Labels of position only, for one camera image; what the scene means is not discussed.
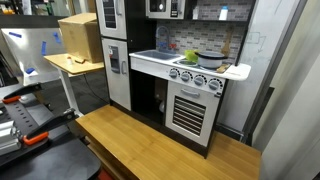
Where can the leaning white board panel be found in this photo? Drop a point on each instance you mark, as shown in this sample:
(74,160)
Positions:
(30,60)

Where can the white and black toy kitchen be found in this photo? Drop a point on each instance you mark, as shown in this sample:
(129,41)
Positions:
(146,63)

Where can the large wall whiteboard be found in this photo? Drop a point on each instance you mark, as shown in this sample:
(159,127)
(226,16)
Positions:
(263,50)

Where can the small wooden side table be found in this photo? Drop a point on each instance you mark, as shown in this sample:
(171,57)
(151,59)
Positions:
(71,68)

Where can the small white bottle blue cap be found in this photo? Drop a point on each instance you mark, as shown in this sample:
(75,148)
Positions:
(223,14)

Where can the silver aluminium extrusion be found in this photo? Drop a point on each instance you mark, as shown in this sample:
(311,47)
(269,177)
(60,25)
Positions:
(8,136)

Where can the brown cardboard box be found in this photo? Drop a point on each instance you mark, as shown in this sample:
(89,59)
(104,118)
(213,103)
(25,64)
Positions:
(81,36)

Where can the toy microwave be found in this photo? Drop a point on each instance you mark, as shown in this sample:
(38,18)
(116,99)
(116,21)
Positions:
(165,9)

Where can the grey toy pot with lid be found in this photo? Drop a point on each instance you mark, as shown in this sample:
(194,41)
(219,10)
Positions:
(210,60)

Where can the small white cup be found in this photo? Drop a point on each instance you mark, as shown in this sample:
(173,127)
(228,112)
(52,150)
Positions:
(69,61)

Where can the grey toy faucet coloured taps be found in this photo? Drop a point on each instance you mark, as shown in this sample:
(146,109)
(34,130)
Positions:
(163,41)

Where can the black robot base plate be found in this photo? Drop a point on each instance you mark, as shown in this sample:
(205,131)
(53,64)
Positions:
(60,160)

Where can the lime green toy bowl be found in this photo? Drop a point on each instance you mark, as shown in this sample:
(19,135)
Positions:
(190,56)

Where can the wooden toy spatula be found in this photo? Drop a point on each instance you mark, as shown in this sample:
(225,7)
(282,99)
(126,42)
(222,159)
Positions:
(226,46)

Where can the blue tape strip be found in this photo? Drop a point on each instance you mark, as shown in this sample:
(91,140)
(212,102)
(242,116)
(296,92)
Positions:
(15,34)
(43,48)
(30,70)
(57,37)

